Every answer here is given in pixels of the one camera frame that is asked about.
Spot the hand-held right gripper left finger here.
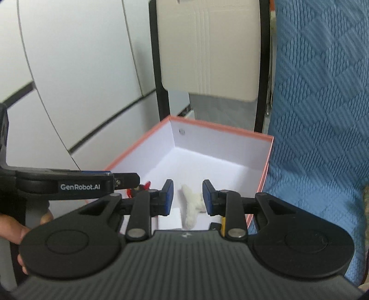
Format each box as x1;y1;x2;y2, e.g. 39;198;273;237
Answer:
77;179;175;242

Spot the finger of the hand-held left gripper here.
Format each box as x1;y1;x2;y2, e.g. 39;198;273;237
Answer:
69;170;113;176
112;172;141;191

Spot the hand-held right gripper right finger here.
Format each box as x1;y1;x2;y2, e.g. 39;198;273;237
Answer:
202;179;299;242

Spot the red glossy figurine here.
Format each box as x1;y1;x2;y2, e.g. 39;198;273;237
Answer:
126;181;152;199

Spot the white fluffy hair claw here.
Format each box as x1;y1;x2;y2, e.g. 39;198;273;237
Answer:
181;185;208;230

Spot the white charger with prongs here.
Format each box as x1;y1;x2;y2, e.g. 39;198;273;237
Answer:
157;207;182;231

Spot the black rectangular lighter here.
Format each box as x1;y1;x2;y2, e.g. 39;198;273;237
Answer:
209;217;226;231

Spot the pink cardboard box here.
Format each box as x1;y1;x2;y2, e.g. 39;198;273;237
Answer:
85;115;274;231

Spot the person's left hand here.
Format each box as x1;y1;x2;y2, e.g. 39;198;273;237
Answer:
0;211;54;275

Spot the white cabinet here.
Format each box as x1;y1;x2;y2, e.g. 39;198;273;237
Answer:
0;0;191;292

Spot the blue quilted mat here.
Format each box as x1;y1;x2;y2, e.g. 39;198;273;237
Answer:
247;0;369;287

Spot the beige folding chair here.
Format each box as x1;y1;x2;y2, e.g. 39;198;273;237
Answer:
148;0;274;134

